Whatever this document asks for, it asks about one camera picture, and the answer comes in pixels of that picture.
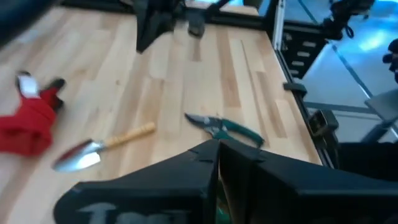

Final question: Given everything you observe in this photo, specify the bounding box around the green pruner with strap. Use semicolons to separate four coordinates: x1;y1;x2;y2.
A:
184;111;266;149

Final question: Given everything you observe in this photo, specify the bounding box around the black aluminium table frame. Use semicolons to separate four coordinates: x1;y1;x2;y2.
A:
58;0;340;169

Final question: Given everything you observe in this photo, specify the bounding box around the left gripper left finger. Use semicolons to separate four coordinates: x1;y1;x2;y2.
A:
52;139;220;224

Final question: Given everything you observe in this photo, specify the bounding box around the black frame clip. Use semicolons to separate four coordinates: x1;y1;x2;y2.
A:
282;81;308;98

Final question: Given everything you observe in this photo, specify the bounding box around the black table-level camera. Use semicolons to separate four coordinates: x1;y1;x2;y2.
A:
307;108;340;139

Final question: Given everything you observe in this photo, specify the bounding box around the black panel with white labels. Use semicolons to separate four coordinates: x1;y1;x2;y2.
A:
281;24;327;78

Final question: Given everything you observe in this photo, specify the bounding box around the red garden tool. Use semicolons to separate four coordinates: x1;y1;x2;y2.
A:
0;70;67;157

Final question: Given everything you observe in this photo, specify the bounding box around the white metal strip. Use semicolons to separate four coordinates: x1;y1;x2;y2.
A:
271;0;286;50

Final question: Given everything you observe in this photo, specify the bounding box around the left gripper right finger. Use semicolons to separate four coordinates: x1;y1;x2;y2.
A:
219;139;398;224

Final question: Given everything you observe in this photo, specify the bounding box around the wooden-handled metal garden trowel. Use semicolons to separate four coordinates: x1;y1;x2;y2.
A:
52;121;157;174

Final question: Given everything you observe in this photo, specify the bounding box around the grey padded stool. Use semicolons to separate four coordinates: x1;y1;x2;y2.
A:
362;88;398;144

